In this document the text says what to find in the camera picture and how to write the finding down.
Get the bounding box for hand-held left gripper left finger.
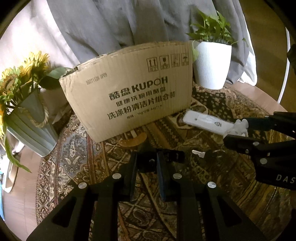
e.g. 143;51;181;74
25;151;139;241

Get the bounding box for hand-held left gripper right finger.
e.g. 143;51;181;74
156;151;269;241

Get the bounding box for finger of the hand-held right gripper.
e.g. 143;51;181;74
235;112;296;137
223;135;296;163

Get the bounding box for printed cardboard box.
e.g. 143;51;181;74
59;41;193;143

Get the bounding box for patterned brown rug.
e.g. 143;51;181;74
36;83;292;241

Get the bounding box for small wooden piece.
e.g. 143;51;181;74
121;130;147;148

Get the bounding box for white remote control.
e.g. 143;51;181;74
183;110;236;135

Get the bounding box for white curved tube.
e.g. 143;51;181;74
276;28;292;102

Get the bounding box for white ribbed plant pot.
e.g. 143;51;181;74
193;41;232;90

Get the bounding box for green potted plant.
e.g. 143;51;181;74
186;9;249;62

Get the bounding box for tan bag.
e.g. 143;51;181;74
41;88;74;124

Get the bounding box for ribbed grey-green vase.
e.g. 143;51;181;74
6;89;59;157

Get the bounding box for sunflower bouquet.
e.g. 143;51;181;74
0;51;72;173

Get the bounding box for grey curtain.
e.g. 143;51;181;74
46;0;258;85

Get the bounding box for pale pink curtain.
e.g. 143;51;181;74
0;5;80;77

